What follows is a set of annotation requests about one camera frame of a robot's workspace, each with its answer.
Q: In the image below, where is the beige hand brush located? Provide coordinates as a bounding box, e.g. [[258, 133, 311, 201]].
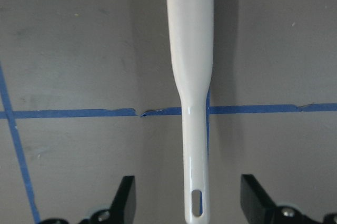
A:
[[166, 0, 214, 223]]

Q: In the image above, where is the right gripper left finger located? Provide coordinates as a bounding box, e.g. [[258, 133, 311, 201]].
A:
[[39, 175, 137, 224]]

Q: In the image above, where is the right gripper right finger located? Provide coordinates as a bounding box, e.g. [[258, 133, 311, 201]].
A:
[[240, 173, 337, 224]]

